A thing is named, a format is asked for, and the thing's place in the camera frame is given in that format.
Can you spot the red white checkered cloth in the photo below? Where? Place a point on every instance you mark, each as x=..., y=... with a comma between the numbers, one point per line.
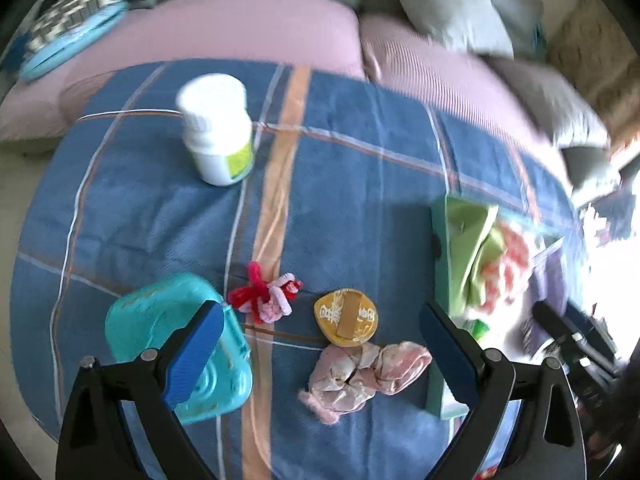
x=515, y=255

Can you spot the pink sofa cover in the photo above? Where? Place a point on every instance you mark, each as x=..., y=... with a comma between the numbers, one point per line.
x=225, y=30

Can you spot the pink scrunchie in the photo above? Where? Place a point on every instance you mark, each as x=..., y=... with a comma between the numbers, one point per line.
x=345, y=375

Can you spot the teal tissue pack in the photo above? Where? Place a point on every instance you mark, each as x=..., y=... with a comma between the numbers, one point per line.
x=140, y=315

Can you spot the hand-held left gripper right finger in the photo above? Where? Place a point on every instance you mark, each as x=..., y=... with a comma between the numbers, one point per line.
x=450, y=355

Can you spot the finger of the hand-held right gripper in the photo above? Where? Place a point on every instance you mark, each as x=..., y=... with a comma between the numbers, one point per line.
x=555, y=320

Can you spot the grey pillow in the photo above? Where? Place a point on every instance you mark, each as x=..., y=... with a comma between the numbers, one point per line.
x=450, y=0
x=555, y=100

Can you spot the gold round packet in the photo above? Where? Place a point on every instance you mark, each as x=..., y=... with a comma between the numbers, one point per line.
x=345, y=317

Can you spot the red pink pipe cleaner flower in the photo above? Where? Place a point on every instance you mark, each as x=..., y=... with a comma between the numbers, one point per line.
x=260, y=300

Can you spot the light green cloth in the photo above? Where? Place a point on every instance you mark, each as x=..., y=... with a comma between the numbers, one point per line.
x=465, y=245

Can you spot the green packet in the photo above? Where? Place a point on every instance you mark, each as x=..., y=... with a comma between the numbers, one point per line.
x=477, y=329

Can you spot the white bottle with green label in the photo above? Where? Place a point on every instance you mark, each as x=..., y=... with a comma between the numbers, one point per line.
x=215, y=125

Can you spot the blue plaid blanket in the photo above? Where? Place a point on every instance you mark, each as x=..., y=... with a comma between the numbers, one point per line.
x=350, y=185

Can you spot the beige patterned curtain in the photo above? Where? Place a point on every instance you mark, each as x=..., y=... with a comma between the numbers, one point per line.
x=595, y=45

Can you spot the black white patterned cloth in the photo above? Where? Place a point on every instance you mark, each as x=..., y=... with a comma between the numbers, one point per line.
x=607, y=220

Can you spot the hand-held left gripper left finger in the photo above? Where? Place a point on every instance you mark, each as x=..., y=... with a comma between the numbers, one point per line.
x=195, y=355

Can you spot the purple cloth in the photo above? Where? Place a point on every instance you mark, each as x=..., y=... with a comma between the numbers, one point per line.
x=550, y=280

